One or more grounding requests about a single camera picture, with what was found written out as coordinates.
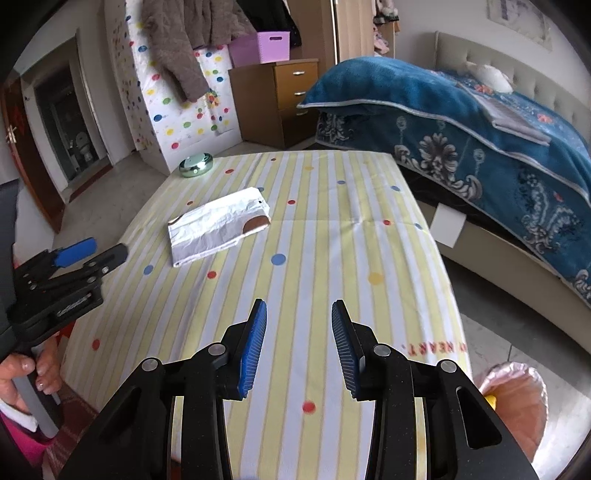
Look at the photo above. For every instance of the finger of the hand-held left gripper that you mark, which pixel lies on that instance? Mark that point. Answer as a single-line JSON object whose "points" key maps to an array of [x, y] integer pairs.
{"points": [[106, 258], [76, 249]]}

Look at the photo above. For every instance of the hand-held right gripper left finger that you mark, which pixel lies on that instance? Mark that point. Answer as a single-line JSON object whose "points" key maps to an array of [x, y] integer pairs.
{"points": [[254, 350]]}

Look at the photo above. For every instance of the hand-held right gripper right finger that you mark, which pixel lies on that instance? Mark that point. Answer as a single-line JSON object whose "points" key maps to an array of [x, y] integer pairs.
{"points": [[344, 350]]}

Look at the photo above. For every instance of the white paper bag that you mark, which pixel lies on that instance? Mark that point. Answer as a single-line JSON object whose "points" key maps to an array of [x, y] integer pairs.
{"points": [[207, 226]]}

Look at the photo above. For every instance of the pink-lined waste bin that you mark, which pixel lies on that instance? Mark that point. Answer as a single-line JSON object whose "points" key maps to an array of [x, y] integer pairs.
{"points": [[512, 401]]}

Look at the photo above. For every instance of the person's left forearm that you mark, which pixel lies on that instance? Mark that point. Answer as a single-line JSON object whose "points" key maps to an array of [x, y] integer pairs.
{"points": [[18, 438]]}

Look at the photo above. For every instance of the person's left hand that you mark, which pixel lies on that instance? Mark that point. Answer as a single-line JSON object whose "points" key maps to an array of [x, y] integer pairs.
{"points": [[14, 369]]}

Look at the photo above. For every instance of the brown wooden door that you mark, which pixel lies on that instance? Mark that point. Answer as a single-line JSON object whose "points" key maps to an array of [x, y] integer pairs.
{"points": [[32, 161]]}

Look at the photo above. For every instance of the white toilet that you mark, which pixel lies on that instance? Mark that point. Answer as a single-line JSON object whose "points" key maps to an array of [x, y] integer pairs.
{"points": [[84, 146]]}

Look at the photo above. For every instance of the green round tin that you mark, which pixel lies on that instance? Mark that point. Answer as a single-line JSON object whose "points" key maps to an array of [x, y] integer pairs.
{"points": [[196, 166]]}

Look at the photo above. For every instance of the yellow striped dotted tablecloth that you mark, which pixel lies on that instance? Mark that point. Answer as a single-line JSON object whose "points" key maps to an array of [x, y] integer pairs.
{"points": [[323, 207]]}

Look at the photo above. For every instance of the white polka dot wardrobe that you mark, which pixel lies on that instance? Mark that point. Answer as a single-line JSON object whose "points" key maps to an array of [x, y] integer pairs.
{"points": [[184, 129]]}

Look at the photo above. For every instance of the white paper tag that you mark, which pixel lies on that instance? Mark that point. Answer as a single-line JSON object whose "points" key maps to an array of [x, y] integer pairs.
{"points": [[447, 225]]}

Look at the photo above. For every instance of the beige upholstered bed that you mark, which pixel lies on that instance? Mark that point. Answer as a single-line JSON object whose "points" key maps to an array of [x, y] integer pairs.
{"points": [[498, 258]]}

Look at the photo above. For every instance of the wooden drawer cabinet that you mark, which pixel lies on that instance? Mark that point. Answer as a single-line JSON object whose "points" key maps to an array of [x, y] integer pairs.
{"points": [[254, 106]]}

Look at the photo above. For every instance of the brown fuzzy coat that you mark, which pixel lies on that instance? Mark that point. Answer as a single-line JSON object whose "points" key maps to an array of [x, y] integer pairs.
{"points": [[180, 50]]}

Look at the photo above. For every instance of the purple storage bin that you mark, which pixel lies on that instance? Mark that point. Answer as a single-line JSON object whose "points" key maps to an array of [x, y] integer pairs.
{"points": [[261, 48]]}

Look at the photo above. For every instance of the blue patterned blanket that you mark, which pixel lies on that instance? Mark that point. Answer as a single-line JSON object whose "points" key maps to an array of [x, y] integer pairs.
{"points": [[392, 92]]}

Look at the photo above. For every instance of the grey folded cloth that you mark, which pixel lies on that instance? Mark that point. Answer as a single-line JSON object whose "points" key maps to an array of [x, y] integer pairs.
{"points": [[512, 120]]}

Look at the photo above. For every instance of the black garment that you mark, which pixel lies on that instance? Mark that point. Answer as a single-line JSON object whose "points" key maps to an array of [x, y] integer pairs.
{"points": [[281, 23]]}

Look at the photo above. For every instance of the tall wooden cabinet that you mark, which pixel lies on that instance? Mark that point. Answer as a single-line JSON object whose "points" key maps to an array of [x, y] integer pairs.
{"points": [[351, 27]]}

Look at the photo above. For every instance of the wall poster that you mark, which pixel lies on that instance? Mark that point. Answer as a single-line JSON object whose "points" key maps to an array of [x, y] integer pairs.
{"points": [[521, 23]]}

